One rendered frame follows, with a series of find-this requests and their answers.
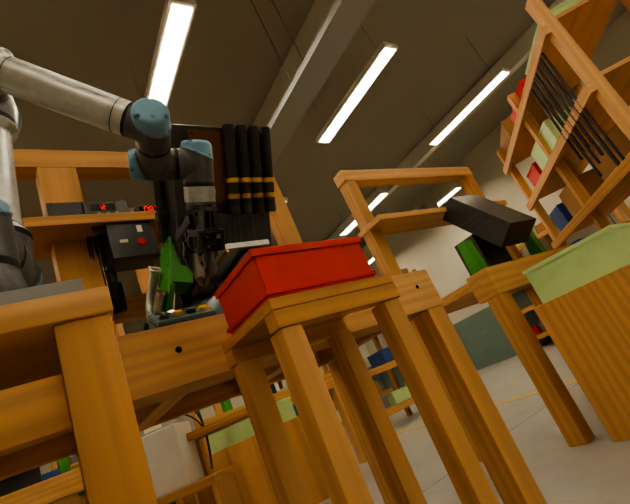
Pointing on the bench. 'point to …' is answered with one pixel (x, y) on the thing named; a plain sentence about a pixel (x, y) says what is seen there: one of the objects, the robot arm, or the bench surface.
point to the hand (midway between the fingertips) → (202, 281)
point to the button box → (178, 317)
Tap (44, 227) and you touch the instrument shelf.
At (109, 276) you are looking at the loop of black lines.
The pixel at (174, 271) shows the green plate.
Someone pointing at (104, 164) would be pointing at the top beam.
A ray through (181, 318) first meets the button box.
